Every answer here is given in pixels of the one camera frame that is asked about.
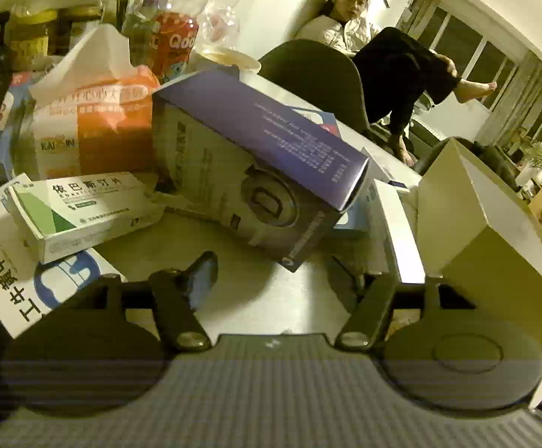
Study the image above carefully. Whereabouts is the red cartoon label drink bottle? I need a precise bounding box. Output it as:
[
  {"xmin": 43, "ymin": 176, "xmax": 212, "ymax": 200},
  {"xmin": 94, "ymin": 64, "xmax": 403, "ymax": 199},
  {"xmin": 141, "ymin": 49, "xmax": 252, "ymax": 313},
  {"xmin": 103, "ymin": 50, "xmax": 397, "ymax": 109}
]
[{"xmin": 152, "ymin": 0, "xmax": 209, "ymax": 85}]

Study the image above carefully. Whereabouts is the blue and white packet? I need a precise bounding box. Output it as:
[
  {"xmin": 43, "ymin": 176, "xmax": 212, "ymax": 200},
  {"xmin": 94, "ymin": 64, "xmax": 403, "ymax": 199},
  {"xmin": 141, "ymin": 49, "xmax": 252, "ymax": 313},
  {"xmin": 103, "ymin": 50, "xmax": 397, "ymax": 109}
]
[{"xmin": 0, "ymin": 71, "xmax": 36, "ymax": 183}]

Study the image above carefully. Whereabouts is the green label bottle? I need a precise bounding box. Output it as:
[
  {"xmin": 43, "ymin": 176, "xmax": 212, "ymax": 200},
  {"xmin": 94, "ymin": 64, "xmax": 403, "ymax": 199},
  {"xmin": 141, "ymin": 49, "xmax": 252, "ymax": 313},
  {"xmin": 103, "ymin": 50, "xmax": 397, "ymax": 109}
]
[{"xmin": 121, "ymin": 0, "xmax": 160, "ymax": 59}]

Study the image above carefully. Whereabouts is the white marble desktop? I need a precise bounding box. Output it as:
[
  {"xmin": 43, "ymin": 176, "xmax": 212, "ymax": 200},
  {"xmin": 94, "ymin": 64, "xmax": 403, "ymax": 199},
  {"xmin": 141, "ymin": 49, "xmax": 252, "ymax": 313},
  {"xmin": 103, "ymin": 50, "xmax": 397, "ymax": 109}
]
[{"xmin": 0, "ymin": 63, "xmax": 542, "ymax": 411}]

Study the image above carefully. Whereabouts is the white bowl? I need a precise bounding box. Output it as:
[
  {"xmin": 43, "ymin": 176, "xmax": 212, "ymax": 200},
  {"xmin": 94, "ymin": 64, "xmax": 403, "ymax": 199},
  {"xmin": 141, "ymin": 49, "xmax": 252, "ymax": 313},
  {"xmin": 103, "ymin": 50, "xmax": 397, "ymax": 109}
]
[{"xmin": 195, "ymin": 47, "xmax": 262, "ymax": 75}]

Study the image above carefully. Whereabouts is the green and white medicine box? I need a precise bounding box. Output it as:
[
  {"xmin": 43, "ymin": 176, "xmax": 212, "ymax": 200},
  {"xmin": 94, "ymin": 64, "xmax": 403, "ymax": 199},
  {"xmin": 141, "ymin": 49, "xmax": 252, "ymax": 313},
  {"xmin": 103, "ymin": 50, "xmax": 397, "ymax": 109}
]
[{"xmin": 6, "ymin": 171, "xmax": 165, "ymax": 264}]

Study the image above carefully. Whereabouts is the window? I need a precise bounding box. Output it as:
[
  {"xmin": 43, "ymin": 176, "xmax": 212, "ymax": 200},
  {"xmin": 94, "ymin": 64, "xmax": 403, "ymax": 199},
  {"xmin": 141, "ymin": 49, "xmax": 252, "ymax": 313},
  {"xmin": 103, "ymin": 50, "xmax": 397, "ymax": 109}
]
[{"xmin": 420, "ymin": 2, "xmax": 542, "ymax": 150}]

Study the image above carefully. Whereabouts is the white and blue small box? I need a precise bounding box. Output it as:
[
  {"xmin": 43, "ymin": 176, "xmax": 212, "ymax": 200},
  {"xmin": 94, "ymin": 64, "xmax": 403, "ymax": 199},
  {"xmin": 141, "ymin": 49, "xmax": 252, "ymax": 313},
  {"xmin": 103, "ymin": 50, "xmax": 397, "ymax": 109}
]
[
  {"xmin": 296, "ymin": 106, "xmax": 342, "ymax": 140},
  {"xmin": 334, "ymin": 180, "xmax": 378, "ymax": 236}
]

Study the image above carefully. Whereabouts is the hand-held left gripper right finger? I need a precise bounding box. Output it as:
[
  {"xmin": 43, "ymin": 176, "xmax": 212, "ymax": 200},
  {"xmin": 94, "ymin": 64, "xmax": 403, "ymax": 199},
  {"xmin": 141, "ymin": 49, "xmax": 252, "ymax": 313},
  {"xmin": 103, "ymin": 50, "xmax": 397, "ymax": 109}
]
[{"xmin": 326, "ymin": 254, "xmax": 479, "ymax": 352}]

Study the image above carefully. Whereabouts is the orange and white tissue pack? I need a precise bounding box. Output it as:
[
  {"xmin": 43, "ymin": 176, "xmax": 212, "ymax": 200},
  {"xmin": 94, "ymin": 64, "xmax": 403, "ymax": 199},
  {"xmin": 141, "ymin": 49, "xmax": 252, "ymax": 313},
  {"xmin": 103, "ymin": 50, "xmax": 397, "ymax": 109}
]
[{"xmin": 27, "ymin": 23, "xmax": 161, "ymax": 179}]

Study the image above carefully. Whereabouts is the patterned curtain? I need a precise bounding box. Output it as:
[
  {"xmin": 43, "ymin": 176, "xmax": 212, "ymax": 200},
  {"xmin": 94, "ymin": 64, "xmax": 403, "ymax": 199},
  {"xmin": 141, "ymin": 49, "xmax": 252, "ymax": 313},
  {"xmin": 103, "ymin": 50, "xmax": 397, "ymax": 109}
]
[{"xmin": 395, "ymin": 0, "xmax": 444, "ymax": 33}]

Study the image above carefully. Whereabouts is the long white box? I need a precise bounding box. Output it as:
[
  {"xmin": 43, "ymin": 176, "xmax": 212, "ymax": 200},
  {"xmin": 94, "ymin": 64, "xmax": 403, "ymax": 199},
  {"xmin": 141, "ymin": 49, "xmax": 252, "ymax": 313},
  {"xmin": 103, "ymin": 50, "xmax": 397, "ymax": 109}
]
[{"xmin": 373, "ymin": 178, "xmax": 427, "ymax": 285}]

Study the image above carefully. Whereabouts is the purple product box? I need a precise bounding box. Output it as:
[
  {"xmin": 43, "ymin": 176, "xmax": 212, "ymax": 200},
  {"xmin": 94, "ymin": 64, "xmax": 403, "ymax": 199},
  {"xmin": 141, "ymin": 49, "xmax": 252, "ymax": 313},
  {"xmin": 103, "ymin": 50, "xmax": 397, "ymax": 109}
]
[{"xmin": 151, "ymin": 68, "xmax": 371, "ymax": 272}]

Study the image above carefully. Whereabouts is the yellow lid glass jar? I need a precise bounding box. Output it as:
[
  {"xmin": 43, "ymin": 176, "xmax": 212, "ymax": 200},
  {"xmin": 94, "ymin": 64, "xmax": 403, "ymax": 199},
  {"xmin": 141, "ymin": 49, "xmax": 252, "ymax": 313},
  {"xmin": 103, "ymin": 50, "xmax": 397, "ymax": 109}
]
[
  {"xmin": 59, "ymin": 4, "xmax": 105, "ymax": 54},
  {"xmin": 7, "ymin": 4, "xmax": 61, "ymax": 72}
]

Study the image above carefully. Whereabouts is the dark shell chair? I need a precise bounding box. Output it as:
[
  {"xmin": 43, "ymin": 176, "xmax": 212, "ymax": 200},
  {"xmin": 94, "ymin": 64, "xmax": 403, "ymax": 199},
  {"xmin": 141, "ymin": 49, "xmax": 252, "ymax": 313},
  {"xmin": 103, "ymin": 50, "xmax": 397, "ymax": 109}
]
[{"xmin": 257, "ymin": 38, "xmax": 375, "ymax": 132}]

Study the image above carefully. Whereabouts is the beige cardboard box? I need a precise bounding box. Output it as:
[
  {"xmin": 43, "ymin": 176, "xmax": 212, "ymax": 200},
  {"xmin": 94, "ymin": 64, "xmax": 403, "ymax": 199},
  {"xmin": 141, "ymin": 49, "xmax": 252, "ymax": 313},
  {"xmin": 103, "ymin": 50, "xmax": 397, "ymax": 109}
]
[{"xmin": 415, "ymin": 137, "xmax": 542, "ymax": 351}]

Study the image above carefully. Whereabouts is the empty clear plastic bottle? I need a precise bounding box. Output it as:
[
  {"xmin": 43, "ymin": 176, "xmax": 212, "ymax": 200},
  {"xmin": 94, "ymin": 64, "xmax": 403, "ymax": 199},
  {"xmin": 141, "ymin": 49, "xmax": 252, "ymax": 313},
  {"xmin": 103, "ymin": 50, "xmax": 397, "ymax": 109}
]
[{"xmin": 204, "ymin": 0, "xmax": 243, "ymax": 52}]

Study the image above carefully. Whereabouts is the wooden low cabinet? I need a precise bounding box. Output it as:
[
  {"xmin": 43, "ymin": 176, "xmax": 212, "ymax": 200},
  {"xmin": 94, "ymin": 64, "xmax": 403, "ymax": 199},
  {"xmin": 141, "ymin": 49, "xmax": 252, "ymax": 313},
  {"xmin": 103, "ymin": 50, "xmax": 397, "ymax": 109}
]
[{"xmin": 514, "ymin": 163, "xmax": 542, "ymax": 281}]

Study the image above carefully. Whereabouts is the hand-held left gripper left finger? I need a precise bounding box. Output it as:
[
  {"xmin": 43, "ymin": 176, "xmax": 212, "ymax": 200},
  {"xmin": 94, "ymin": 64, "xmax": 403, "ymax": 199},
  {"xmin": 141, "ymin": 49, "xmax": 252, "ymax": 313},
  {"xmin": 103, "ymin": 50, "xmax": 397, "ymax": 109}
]
[{"xmin": 72, "ymin": 251, "xmax": 219, "ymax": 353}]

